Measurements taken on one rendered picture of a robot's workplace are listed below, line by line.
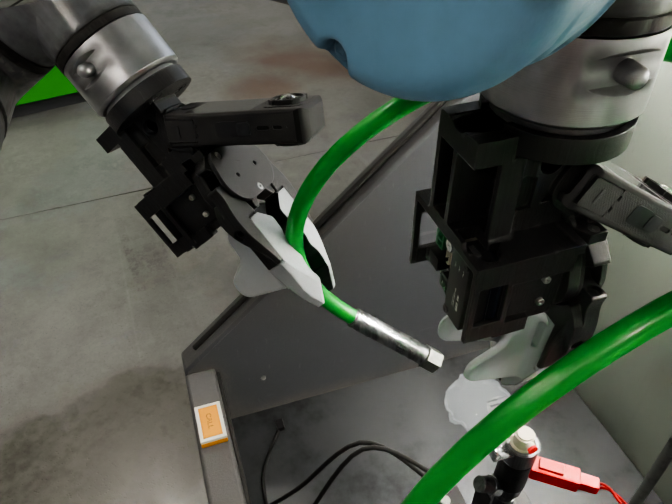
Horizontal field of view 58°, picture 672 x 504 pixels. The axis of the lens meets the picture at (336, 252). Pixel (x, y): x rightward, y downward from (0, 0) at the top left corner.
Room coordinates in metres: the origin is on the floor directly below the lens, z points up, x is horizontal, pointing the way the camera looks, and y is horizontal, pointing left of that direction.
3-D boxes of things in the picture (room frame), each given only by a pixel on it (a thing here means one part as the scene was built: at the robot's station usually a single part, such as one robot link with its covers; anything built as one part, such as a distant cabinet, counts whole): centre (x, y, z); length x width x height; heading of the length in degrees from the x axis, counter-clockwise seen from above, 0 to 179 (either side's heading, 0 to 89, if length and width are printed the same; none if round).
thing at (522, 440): (0.27, -0.15, 1.12); 0.02 x 0.02 x 0.03
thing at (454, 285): (0.26, -0.10, 1.37); 0.09 x 0.08 x 0.12; 109
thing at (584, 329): (0.25, -0.13, 1.31); 0.05 x 0.02 x 0.09; 19
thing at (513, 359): (0.24, -0.11, 1.27); 0.06 x 0.03 x 0.09; 109
